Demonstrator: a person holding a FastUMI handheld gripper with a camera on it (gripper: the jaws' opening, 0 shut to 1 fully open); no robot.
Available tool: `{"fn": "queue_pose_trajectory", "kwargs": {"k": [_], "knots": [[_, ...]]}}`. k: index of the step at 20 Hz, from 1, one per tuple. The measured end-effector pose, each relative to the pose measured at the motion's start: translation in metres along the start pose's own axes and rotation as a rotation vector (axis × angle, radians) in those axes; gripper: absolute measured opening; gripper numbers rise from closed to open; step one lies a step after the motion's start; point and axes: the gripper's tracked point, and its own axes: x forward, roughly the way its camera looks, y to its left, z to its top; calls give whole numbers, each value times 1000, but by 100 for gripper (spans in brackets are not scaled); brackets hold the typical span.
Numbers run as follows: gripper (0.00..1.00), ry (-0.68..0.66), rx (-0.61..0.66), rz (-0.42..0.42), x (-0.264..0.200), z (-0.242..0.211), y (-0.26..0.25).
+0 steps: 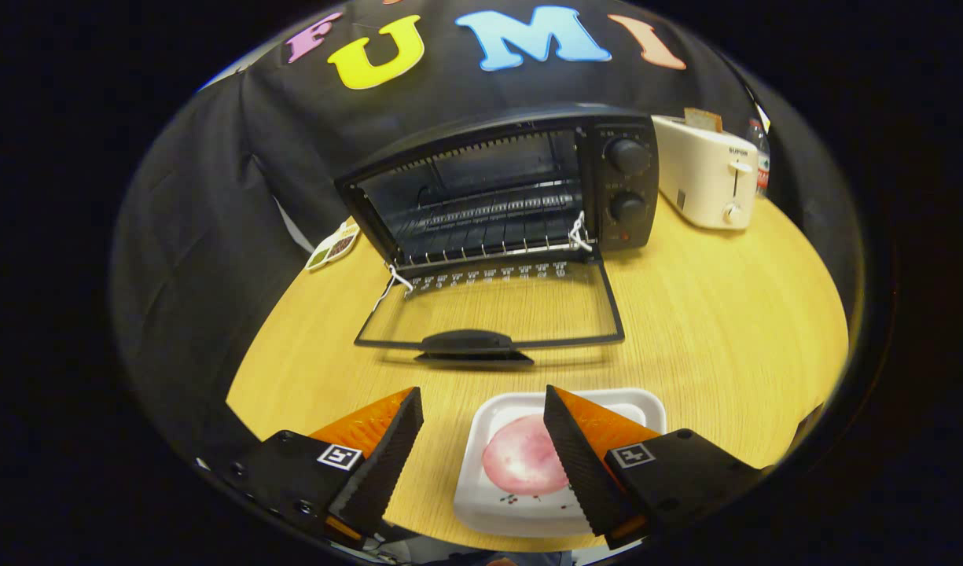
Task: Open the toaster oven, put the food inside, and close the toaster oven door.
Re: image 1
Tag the white bread toaster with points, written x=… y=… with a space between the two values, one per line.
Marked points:
x=701 y=181

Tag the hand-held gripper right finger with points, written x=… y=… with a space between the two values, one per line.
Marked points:
x=579 y=472

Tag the clear plastic water bottle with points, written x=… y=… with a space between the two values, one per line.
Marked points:
x=762 y=161

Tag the white divided snack dish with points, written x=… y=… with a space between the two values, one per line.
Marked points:
x=332 y=250

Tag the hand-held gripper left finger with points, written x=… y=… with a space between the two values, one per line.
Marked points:
x=387 y=464

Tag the black backdrop cloth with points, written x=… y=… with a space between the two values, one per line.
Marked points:
x=198 y=275

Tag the white square food tray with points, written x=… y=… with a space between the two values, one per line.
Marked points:
x=497 y=511

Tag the black toaster oven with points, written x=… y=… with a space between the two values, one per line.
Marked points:
x=630 y=169

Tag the round pink meat slice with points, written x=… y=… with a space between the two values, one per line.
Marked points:
x=524 y=456

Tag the brown bread slice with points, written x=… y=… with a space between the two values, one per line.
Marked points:
x=703 y=120

